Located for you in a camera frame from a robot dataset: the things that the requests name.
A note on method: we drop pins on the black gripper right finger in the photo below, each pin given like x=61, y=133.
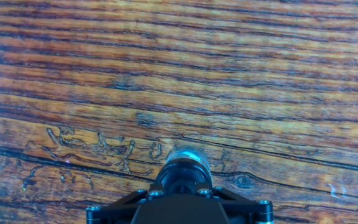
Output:
x=247, y=211

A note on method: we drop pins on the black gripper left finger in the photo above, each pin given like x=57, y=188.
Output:
x=117, y=208

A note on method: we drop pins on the black knobbed jar lid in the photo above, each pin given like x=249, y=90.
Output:
x=182, y=174

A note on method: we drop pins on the clear glass jar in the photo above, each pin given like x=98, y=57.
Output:
x=186, y=154

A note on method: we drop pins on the wood grain table mat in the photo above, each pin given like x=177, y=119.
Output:
x=166, y=77

